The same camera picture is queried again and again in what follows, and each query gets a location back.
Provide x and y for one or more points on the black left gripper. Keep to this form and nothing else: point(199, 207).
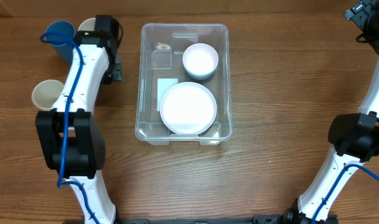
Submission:
point(111, 70)

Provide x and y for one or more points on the beige cup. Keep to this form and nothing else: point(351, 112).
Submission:
point(88, 25)
point(46, 93)

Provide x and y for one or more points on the blue cup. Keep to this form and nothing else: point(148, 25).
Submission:
point(57, 38)

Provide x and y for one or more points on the grey bowl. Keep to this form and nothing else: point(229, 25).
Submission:
point(200, 77)

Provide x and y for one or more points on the pink plate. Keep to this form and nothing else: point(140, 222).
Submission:
point(188, 108)

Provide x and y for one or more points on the pink bowl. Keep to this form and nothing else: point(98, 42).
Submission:
point(200, 59)

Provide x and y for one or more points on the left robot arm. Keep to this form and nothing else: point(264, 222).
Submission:
point(71, 141)

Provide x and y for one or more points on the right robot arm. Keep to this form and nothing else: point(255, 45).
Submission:
point(354, 137)

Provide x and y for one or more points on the white label in bin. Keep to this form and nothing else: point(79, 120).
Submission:
point(163, 84)

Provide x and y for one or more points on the clear plastic storage bin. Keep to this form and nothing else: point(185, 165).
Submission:
point(162, 48)

